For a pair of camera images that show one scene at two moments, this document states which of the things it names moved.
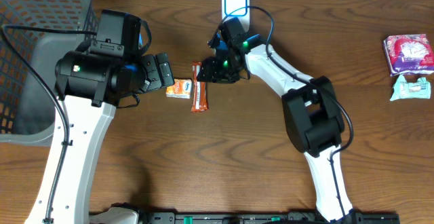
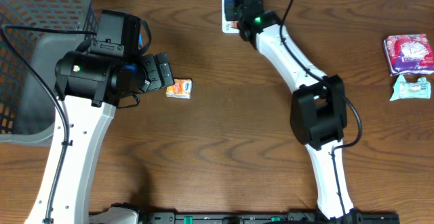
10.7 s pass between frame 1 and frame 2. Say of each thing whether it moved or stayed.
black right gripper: moved
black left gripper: stayed
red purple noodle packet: stayed
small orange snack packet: stayed
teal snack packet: stayed
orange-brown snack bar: moved
